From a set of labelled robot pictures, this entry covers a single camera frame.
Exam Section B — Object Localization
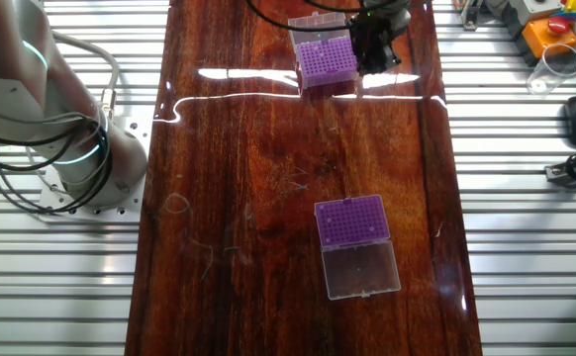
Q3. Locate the clear plastic cup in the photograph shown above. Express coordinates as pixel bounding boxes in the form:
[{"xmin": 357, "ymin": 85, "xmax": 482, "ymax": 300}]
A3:
[{"xmin": 526, "ymin": 43, "xmax": 576, "ymax": 96}]

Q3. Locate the tall purple pipette tip box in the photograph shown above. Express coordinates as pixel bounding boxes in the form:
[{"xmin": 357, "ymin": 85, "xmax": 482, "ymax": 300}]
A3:
[{"xmin": 287, "ymin": 11, "xmax": 360, "ymax": 91}]

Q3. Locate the orange emergency stop box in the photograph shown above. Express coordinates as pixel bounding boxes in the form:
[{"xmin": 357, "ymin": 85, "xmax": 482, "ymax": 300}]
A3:
[{"xmin": 521, "ymin": 14, "xmax": 576, "ymax": 60}]

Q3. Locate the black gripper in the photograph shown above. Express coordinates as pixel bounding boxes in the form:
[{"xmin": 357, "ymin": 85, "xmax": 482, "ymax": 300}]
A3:
[{"xmin": 348, "ymin": 13, "xmax": 403, "ymax": 76}]

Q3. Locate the grey button box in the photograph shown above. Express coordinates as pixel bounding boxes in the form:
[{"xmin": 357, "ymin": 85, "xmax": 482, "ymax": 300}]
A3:
[{"xmin": 508, "ymin": 0, "xmax": 565, "ymax": 27}]

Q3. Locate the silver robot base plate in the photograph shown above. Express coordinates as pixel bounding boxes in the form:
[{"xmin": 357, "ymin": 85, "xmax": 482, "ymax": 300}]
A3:
[{"xmin": 38, "ymin": 116, "xmax": 153, "ymax": 219}]

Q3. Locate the silver bracket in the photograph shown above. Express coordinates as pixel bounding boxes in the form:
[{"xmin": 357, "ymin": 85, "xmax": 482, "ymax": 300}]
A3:
[{"xmin": 453, "ymin": 0, "xmax": 485, "ymax": 32}]

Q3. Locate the grey hose with metal connector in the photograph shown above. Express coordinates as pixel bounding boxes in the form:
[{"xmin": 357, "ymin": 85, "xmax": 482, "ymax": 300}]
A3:
[{"xmin": 49, "ymin": 30, "xmax": 122, "ymax": 123}]

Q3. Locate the flat purple pipette tip holder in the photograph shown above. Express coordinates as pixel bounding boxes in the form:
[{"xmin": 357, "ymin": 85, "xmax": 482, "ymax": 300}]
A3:
[{"xmin": 314, "ymin": 193, "xmax": 403, "ymax": 302}]

